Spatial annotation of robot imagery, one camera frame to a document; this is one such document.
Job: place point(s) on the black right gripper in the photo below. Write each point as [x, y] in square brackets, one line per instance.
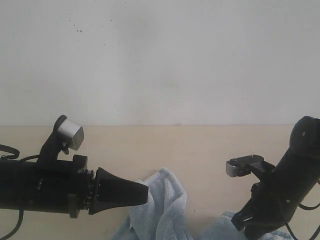
[266, 210]

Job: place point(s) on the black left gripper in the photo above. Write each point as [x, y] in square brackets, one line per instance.
[63, 186]

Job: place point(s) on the light blue fluffy towel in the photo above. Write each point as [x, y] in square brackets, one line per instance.
[163, 217]

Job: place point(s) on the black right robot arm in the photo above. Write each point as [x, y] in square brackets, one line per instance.
[300, 164]

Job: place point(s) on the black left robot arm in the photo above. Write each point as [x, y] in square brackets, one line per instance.
[17, 182]

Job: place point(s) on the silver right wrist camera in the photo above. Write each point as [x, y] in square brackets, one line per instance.
[240, 166]

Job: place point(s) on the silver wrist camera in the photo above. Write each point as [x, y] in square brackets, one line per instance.
[240, 166]
[71, 133]

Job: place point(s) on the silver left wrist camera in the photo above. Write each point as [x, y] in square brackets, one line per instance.
[71, 133]

